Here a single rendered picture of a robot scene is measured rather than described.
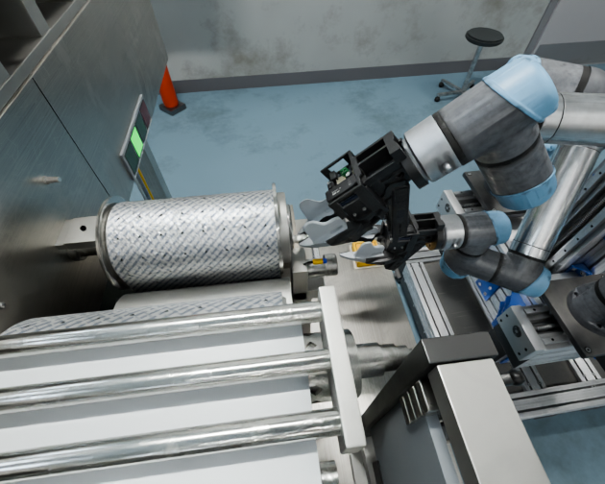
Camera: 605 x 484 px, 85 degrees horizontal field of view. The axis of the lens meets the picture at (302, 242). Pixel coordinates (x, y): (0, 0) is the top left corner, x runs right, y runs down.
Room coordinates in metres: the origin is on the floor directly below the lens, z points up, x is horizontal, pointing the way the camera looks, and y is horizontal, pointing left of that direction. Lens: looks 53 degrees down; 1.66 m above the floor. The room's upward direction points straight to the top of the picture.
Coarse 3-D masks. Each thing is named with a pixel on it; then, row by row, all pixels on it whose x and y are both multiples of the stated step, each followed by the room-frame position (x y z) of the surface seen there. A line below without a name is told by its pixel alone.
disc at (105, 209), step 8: (112, 200) 0.35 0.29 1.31; (120, 200) 0.37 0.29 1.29; (104, 208) 0.32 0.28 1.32; (104, 216) 0.31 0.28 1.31; (96, 224) 0.29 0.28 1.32; (104, 224) 0.30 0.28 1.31; (96, 232) 0.28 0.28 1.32; (104, 232) 0.29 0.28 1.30; (96, 240) 0.27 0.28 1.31; (104, 240) 0.28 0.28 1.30; (96, 248) 0.26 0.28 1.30; (104, 248) 0.27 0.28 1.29; (104, 256) 0.26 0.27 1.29; (104, 264) 0.25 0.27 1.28; (104, 272) 0.24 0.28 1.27; (112, 272) 0.25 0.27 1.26; (112, 280) 0.24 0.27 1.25; (120, 280) 0.25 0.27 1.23; (120, 288) 0.24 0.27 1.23; (128, 288) 0.25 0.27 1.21
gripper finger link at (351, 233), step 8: (352, 224) 0.31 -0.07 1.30; (360, 224) 0.30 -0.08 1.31; (368, 224) 0.30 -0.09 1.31; (344, 232) 0.30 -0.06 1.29; (352, 232) 0.29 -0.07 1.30; (360, 232) 0.29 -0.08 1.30; (328, 240) 0.30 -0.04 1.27; (336, 240) 0.30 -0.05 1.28; (344, 240) 0.29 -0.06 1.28; (352, 240) 0.29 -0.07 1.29
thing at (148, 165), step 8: (144, 152) 1.05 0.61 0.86; (144, 160) 1.05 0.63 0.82; (152, 160) 1.07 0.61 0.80; (144, 168) 1.05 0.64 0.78; (152, 168) 1.05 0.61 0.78; (144, 176) 1.04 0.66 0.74; (152, 176) 1.05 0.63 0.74; (160, 176) 1.09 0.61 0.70; (152, 184) 1.04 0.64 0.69; (160, 184) 1.05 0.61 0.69; (152, 192) 1.04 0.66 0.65; (160, 192) 1.05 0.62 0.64; (168, 192) 1.09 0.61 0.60
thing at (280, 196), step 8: (280, 192) 0.38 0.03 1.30; (280, 200) 0.35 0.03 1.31; (280, 208) 0.33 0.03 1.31; (280, 216) 0.32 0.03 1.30; (280, 224) 0.31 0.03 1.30; (280, 232) 0.30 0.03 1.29; (288, 232) 0.30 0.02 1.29; (288, 240) 0.29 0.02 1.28; (288, 248) 0.29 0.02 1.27; (288, 256) 0.29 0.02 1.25
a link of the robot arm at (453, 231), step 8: (448, 216) 0.46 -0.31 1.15; (456, 216) 0.46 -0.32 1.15; (448, 224) 0.44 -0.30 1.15; (456, 224) 0.44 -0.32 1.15; (448, 232) 0.42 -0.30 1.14; (456, 232) 0.42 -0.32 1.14; (464, 232) 0.42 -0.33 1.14; (448, 240) 0.41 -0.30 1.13; (456, 240) 0.41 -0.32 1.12; (448, 248) 0.41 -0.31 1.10; (456, 248) 0.40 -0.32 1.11
